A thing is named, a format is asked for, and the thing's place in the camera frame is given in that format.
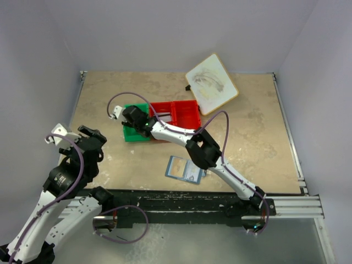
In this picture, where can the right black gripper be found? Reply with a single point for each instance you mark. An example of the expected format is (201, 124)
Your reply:
(128, 124)

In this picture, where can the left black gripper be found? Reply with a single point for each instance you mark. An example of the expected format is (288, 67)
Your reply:
(84, 131)

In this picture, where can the blue card holder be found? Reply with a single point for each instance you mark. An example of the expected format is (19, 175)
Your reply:
(184, 170)

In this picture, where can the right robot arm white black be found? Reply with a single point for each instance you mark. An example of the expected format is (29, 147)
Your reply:
(201, 147)

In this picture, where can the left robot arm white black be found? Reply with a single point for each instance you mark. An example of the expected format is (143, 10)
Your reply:
(43, 232)

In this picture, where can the green plastic bin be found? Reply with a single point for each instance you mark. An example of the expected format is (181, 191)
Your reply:
(130, 134)

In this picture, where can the red double plastic bin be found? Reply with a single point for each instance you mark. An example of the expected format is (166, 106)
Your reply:
(185, 120)

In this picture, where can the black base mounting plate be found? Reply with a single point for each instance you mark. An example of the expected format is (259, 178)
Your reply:
(187, 207)

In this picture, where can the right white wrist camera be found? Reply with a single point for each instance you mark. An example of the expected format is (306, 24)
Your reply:
(117, 114)

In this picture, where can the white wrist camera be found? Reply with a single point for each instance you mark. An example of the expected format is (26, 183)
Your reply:
(62, 137)
(117, 114)

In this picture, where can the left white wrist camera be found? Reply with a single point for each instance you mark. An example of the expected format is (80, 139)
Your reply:
(62, 137)

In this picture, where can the white board wooden frame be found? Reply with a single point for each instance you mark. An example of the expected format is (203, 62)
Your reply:
(211, 84)

